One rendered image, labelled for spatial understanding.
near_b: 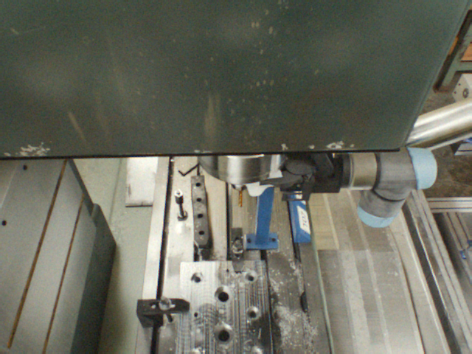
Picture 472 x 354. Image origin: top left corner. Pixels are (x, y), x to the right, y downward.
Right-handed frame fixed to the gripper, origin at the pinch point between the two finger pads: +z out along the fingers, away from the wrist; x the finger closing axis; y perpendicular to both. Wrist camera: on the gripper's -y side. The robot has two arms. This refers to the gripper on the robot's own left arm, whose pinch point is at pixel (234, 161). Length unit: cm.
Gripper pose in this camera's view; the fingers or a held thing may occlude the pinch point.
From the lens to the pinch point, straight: 73.7
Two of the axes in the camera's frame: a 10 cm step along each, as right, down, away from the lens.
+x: -0.3, -7.8, 6.3
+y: -0.2, 6.3, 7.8
